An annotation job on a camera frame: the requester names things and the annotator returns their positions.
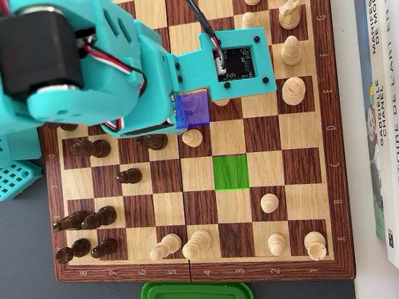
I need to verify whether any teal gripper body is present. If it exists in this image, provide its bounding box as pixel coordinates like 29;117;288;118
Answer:
90;15;185;143

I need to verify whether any light knight chess piece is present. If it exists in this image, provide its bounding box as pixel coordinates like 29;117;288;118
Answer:
275;0;304;31
178;92;204;119

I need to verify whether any dark pawn chess piece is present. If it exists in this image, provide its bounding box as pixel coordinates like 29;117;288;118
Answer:
89;237;119;260
115;166;144;187

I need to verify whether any dark king chess piece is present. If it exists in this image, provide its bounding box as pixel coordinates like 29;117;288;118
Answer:
45;119;80;135

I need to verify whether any light bishop chess piece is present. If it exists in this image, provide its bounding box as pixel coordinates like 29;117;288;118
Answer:
147;232;185;262
278;34;303;67

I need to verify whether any wooden chess board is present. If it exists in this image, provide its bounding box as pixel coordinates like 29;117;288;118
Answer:
26;0;359;299

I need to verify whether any dark rook chess piece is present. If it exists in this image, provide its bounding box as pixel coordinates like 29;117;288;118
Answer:
53;237;93;264

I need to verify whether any light rook chess piece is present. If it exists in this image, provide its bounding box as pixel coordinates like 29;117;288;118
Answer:
302;229;329;263

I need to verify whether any illustrated cover book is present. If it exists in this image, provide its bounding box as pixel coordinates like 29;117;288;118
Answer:
350;0;392;244

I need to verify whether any white Gabrielle Chanel book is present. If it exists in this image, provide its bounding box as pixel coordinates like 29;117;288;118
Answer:
360;0;399;273

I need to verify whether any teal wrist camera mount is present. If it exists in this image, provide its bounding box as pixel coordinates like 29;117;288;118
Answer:
172;23;277;105

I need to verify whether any black camera cable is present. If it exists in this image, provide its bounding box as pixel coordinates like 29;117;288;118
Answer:
172;0;228;80

